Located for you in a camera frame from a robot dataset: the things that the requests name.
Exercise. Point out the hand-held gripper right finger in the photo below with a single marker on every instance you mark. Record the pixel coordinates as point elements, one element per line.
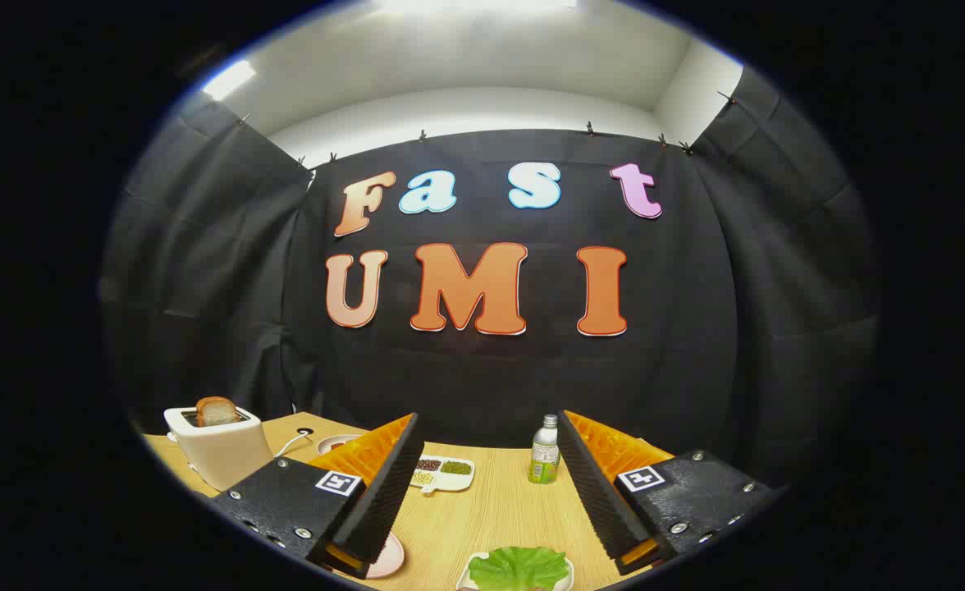
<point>593,484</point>

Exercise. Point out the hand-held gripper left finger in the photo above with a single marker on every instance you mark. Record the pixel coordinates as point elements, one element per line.
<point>388,484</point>

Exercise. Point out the green lettuce leaf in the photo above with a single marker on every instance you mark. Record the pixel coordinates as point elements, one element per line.
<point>519,568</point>

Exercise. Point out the toasted bread slice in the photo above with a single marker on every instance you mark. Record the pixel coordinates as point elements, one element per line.
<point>217,412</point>

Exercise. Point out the pile of yellow soybeans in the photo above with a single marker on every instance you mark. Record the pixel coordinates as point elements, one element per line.
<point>422,478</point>

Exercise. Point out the pile of red beans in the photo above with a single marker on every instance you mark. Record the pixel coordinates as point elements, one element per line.
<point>428,465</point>

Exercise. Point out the green drink bottle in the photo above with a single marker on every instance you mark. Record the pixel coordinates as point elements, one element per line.
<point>544,460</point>

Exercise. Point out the white divided dish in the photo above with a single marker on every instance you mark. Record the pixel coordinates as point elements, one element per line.
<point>450,482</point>

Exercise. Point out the round grey plate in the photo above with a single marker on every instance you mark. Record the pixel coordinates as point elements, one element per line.
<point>333,443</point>

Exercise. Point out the pile of green beans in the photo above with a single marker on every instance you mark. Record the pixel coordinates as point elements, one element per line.
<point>455,467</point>

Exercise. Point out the pink round plate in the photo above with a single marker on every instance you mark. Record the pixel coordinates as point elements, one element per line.
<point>391,558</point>

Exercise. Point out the white square plate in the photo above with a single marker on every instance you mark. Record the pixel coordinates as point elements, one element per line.
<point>569,566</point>

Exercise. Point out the black backdrop cloth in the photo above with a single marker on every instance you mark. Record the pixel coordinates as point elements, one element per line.
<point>482,377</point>

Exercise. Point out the white toaster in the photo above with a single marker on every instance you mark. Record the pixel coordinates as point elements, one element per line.
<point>224,455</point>

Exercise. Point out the rectangular ceiling light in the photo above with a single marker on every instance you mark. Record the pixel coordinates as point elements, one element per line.
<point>228,80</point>
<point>474,4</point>

